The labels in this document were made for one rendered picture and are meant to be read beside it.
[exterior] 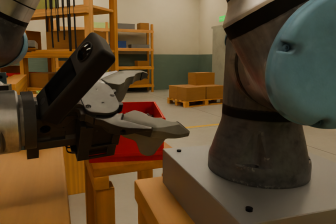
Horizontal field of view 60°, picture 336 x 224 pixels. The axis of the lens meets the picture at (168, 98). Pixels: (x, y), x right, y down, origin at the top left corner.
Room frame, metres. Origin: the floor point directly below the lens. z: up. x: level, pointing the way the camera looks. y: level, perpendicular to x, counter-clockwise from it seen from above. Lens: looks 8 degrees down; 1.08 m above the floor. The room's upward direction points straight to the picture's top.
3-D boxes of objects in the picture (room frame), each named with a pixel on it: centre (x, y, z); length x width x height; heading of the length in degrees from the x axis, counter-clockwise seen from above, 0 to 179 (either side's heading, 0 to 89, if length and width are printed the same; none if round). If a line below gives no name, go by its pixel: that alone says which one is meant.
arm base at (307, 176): (0.43, -0.14, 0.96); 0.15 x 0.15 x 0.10
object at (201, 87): (7.09, -0.70, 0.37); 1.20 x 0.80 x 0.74; 121
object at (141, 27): (9.24, 2.01, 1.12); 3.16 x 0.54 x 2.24; 113
